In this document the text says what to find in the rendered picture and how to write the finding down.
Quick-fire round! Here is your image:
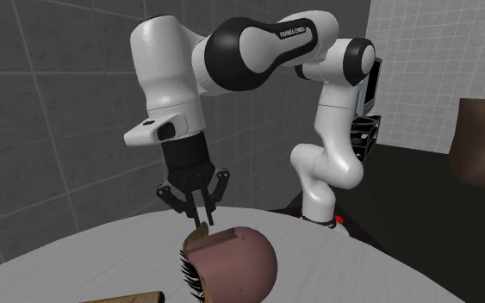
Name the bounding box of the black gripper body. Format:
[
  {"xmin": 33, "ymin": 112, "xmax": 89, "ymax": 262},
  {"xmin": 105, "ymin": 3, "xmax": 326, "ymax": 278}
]
[{"xmin": 159, "ymin": 131, "xmax": 218, "ymax": 197}]

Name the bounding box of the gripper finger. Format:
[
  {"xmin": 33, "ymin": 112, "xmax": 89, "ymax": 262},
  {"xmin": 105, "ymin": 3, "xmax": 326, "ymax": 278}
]
[
  {"xmin": 201, "ymin": 167, "xmax": 232, "ymax": 227},
  {"xmin": 155, "ymin": 182, "xmax": 202, "ymax": 230}
]

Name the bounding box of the pink brush with black bristles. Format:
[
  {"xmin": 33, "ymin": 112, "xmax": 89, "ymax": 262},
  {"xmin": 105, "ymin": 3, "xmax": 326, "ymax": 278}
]
[{"xmin": 178, "ymin": 221, "xmax": 279, "ymax": 303}]

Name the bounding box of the brown flat wooden object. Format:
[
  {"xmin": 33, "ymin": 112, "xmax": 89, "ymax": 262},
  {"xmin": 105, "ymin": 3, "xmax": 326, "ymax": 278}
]
[{"xmin": 78, "ymin": 290, "xmax": 166, "ymax": 303}]

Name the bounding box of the white round table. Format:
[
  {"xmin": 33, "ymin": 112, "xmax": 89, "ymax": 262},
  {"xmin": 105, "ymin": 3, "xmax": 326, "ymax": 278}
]
[{"xmin": 0, "ymin": 205, "xmax": 468, "ymax": 303}]

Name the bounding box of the black open crate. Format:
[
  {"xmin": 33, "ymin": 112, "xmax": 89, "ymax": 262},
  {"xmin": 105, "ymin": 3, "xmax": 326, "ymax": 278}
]
[{"xmin": 350, "ymin": 114, "xmax": 382, "ymax": 163}]

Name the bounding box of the brown box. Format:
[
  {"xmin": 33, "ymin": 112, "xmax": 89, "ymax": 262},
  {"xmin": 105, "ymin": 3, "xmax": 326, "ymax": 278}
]
[{"xmin": 448, "ymin": 97, "xmax": 485, "ymax": 194}]

